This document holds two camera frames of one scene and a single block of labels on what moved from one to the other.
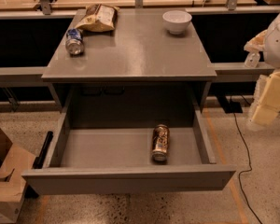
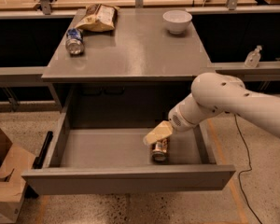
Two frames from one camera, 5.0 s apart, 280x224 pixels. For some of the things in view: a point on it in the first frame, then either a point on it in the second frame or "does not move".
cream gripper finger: (271, 97) to (187, 114)
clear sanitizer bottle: (252, 60) does not move
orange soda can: (160, 143) does not move
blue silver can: (74, 42) does not move
